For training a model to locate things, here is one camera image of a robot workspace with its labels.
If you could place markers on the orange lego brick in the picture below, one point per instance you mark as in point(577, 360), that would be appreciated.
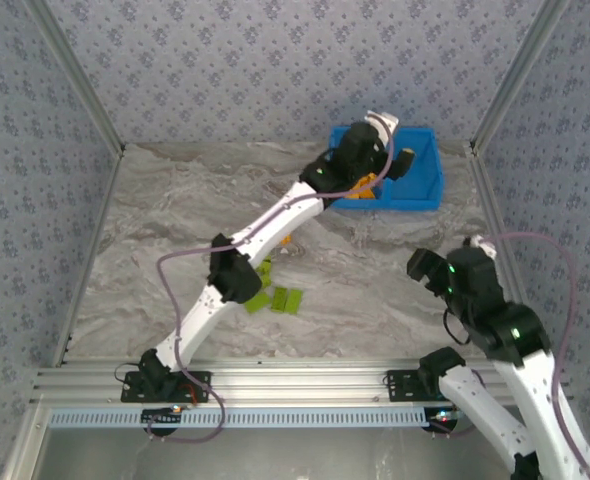
point(357, 196)
point(286, 240)
point(366, 183)

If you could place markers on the green lego brick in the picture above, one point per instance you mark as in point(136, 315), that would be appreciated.
point(258, 302)
point(279, 299)
point(264, 268)
point(294, 302)
point(266, 282)

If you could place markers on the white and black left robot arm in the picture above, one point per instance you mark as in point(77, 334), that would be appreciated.
point(200, 310)

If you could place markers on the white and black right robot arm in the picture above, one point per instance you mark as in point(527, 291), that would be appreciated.
point(535, 400)

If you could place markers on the blue plastic divided bin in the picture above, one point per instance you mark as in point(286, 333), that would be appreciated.
point(415, 192)

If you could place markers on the black electronics board with LEDs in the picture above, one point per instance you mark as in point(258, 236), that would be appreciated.
point(437, 426)
point(165, 429)

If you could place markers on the grey metal panel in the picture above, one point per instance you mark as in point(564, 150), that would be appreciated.
point(300, 455)

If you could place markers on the aluminium table side rail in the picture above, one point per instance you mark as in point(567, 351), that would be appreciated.
point(490, 200)
point(87, 260)

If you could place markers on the aluminium frame post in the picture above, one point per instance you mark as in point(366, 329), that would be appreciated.
point(77, 75)
point(517, 75)

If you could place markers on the aluminium mounting rail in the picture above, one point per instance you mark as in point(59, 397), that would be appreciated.
point(300, 382)

